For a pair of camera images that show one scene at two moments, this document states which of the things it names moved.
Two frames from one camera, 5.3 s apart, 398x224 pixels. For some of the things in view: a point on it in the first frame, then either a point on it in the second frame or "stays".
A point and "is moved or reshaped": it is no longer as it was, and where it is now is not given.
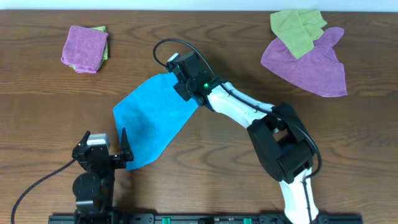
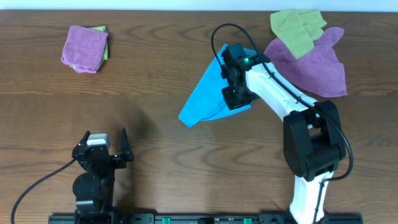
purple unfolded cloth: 319,70 stays
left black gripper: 121,160 stays
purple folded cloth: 84,48 stays
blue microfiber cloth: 152,116 is moved or reshaped
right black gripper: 178,87 -> 231,102
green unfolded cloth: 297,29 stays
